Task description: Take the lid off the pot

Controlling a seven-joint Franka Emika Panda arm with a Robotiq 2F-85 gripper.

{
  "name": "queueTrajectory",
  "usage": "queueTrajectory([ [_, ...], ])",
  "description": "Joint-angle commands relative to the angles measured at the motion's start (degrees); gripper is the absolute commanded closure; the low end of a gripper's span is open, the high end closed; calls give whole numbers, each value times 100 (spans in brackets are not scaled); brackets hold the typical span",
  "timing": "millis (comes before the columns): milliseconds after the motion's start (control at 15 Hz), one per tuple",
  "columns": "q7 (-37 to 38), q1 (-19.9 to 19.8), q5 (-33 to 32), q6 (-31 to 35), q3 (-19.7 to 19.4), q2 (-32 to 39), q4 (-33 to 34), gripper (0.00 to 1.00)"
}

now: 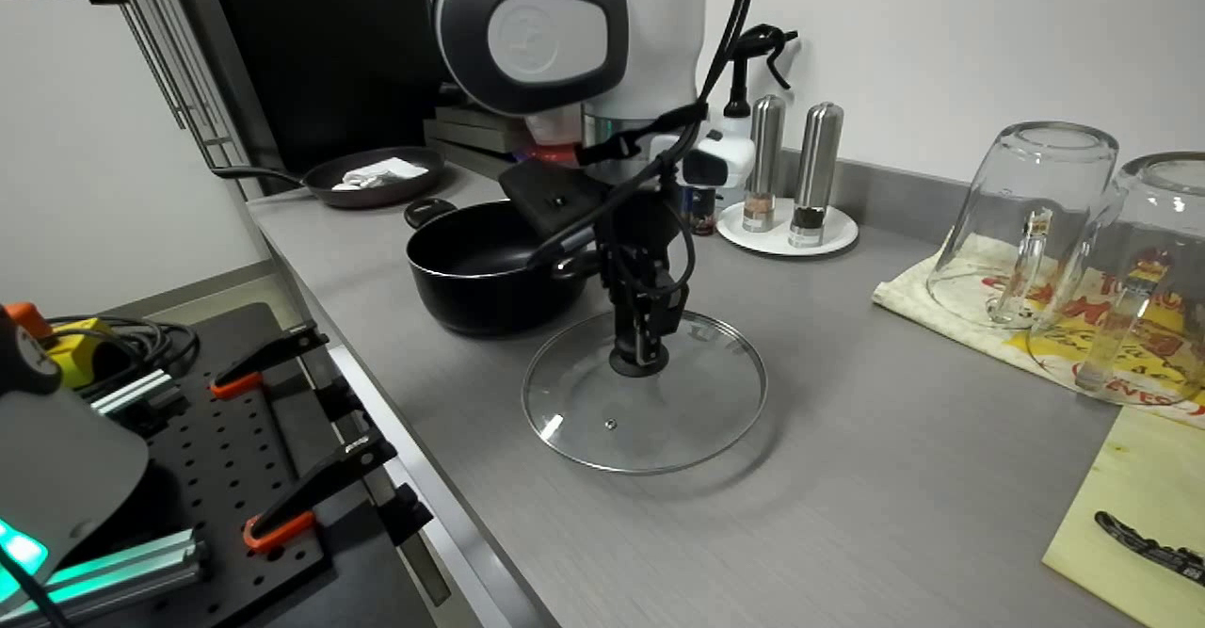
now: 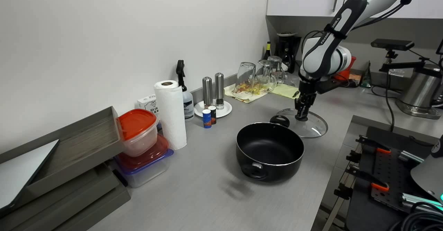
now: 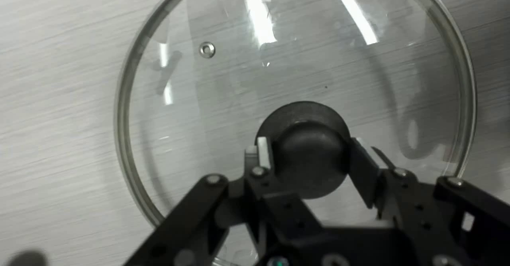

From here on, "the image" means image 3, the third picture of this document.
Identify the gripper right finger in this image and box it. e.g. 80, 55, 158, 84
347, 137, 510, 266

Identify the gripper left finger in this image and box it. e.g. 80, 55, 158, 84
123, 136, 324, 266

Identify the glass pot lid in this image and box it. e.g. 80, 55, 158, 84
114, 0, 477, 266

